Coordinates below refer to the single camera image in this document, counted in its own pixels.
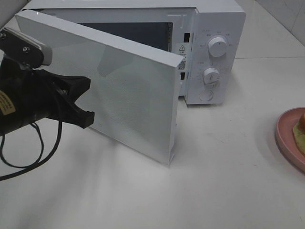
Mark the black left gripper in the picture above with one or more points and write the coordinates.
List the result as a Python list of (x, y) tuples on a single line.
[(28, 95)]

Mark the white microwave door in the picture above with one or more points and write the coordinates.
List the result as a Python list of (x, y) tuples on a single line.
[(134, 87)]

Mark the white round door button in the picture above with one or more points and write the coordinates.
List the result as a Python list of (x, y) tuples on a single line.
[(206, 95)]

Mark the white microwave knob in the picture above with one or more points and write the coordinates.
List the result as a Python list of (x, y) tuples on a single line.
[(217, 46), (211, 75)]

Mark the pink round plate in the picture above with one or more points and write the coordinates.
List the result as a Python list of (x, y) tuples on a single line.
[(285, 139)]

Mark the white bread sandwich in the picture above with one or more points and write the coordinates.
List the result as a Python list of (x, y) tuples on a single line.
[(299, 133)]

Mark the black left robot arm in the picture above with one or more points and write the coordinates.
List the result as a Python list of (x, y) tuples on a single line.
[(28, 95)]

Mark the white warning label sticker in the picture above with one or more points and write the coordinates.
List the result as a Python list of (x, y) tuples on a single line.
[(182, 50)]

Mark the white microwave oven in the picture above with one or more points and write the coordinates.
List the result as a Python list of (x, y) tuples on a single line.
[(206, 33)]

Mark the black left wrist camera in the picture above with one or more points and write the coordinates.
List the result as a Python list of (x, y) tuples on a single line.
[(24, 49)]

